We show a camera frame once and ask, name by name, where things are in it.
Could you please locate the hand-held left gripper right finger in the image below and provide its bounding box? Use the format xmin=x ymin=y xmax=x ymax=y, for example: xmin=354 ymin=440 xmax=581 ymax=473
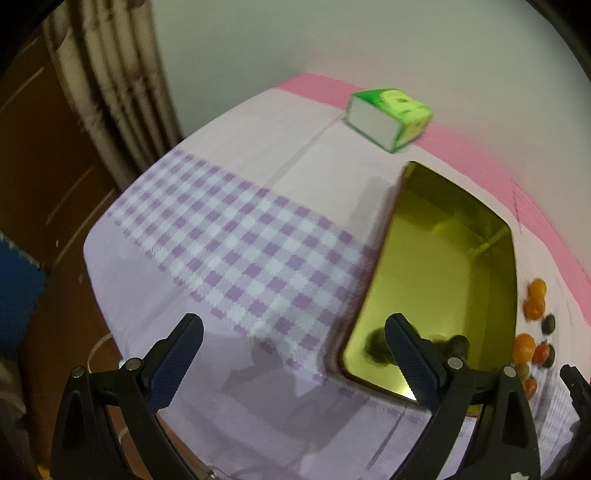
xmin=384 ymin=313 xmax=542 ymax=480

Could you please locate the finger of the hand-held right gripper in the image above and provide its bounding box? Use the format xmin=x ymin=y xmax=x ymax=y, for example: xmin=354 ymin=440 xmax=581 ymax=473
xmin=560 ymin=364 xmax=591 ymax=416

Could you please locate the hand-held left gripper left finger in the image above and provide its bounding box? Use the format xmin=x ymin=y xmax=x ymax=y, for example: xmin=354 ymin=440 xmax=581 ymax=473
xmin=50 ymin=313 xmax=205 ymax=480

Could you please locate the small orange kumquat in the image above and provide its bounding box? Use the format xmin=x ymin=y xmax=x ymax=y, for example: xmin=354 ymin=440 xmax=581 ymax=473
xmin=512 ymin=334 xmax=537 ymax=363

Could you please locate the gold and maroon tin box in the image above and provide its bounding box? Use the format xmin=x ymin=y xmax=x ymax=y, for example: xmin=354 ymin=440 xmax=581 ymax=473
xmin=333 ymin=161 xmax=518 ymax=418

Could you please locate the purple checked tablecloth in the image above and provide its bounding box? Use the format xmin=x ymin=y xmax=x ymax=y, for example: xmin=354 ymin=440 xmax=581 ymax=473
xmin=83 ymin=85 xmax=583 ymax=480

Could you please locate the blue foam mat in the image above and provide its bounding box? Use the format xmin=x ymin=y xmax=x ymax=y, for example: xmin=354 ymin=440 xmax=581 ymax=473
xmin=0 ymin=235 xmax=49 ymax=361

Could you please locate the green tissue pack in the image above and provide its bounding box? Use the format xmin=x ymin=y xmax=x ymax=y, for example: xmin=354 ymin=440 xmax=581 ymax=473
xmin=346 ymin=88 xmax=435 ymax=154

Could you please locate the striped beige curtain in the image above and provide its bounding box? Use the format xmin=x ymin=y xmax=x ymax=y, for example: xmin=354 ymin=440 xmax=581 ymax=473
xmin=44 ymin=0 xmax=183 ymax=190

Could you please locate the white cable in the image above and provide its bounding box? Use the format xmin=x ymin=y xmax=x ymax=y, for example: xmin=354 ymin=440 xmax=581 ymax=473
xmin=88 ymin=330 xmax=131 ymax=444

